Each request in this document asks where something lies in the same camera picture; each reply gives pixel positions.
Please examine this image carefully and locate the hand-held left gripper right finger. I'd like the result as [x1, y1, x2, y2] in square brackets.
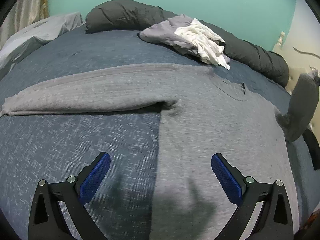
[211, 153, 293, 240]

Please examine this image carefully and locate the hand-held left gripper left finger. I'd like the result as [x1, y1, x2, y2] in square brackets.
[29, 151, 111, 240]

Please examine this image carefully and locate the grey sweater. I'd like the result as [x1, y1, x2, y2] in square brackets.
[0, 64, 320, 240]

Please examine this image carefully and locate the bed with blue sheet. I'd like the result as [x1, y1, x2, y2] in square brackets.
[0, 25, 320, 240]

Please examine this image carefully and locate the black folded cloth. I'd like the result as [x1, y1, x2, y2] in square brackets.
[302, 127, 320, 168]

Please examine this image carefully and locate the cream tufted headboard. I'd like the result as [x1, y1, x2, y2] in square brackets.
[271, 31, 320, 100]

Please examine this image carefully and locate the white shirt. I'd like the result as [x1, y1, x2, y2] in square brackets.
[174, 19, 231, 70]

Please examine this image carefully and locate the light grey bedding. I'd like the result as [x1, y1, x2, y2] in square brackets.
[0, 12, 87, 80]

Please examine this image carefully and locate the lavender grey garment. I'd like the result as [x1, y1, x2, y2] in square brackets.
[137, 14, 230, 67]

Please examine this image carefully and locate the dark grey rolled duvet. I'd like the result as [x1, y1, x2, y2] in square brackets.
[85, 0, 290, 88]

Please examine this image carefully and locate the beige striped curtain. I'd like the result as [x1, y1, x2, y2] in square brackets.
[0, 0, 49, 43]

